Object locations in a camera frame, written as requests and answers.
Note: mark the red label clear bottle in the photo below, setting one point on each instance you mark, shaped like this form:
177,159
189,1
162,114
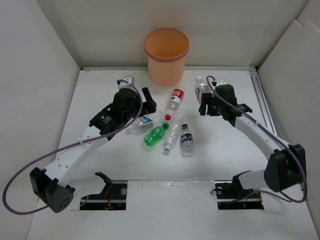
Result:
176,98

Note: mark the clear crushed blue-cap bottle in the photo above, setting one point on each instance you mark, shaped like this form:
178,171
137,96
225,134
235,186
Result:
173,133

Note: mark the green plastic bottle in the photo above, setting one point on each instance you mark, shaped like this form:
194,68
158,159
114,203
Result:
155,135

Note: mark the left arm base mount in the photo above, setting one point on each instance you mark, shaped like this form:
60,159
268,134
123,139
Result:
112,197

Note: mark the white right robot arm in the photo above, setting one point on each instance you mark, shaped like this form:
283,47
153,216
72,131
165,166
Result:
286,163

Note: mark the blue white label bottle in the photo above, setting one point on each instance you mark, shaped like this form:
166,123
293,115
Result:
146,123

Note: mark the white label clear bottle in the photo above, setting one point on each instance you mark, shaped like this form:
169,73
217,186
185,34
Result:
201,87

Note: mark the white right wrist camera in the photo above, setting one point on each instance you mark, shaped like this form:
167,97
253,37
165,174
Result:
219,83

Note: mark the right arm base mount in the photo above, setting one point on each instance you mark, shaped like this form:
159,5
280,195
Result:
230,195

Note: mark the pepsi label clear bottle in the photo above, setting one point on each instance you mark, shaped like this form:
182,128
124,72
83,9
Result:
187,142

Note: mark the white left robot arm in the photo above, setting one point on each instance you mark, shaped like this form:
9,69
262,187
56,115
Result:
51,184

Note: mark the orange plastic bin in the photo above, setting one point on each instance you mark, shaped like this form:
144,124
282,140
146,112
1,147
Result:
166,51

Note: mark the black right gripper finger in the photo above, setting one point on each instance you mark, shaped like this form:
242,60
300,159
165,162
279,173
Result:
203,104
211,105

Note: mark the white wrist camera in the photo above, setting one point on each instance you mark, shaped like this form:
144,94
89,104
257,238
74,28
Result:
219,83
126,83

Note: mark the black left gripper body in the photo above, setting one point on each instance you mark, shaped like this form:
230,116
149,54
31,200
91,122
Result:
133,113

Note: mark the aluminium frame rail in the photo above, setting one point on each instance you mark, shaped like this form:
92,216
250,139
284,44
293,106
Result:
296,193

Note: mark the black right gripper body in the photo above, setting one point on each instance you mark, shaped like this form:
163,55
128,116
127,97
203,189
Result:
220,106

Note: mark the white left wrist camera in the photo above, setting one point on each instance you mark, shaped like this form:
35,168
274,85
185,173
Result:
126,83

